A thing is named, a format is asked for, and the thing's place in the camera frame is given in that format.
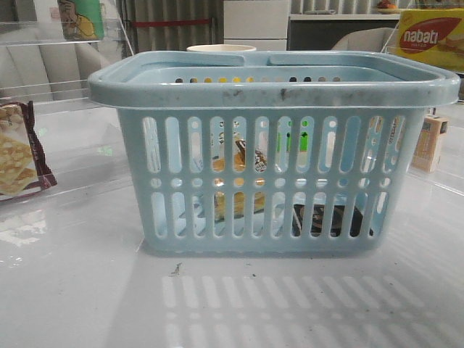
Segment white paper cup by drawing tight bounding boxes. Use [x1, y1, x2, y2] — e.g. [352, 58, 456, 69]
[186, 43, 257, 54]

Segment green yellow cartoon package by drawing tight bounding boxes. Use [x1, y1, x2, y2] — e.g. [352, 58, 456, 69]
[57, 0, 104, 41]

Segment clear acrylic shelf left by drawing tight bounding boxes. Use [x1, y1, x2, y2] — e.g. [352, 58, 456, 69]
[1, 18, 133, 113]

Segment light blue plastic basket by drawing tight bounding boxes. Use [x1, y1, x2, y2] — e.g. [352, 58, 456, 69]
[88, 51, 460, 256]

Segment clear acrylic shelf right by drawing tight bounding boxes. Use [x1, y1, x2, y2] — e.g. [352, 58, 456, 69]
[376, 25, 464, 196]

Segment bagged bread clear wrapper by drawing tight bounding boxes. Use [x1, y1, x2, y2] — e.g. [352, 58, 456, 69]
[212, 137, 268, 221]

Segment brown cracker package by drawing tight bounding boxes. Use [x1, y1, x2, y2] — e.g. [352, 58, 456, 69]
[0, 101, 57, 202]

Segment white drawer cabinet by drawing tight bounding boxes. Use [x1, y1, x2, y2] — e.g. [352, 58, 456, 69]
[223, 1, 290, 51]

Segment clear acrylic shelf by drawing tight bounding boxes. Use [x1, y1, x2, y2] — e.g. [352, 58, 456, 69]
[1, 18, 133, 113]
[376, 25, 464, 196]

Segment small beige carton box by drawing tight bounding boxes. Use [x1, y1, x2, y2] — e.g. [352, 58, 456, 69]
[411, 115, 449, 173]

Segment yellow nabati wafer box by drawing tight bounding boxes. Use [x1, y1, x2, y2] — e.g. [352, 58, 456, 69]
[393, 8, 463, 73]

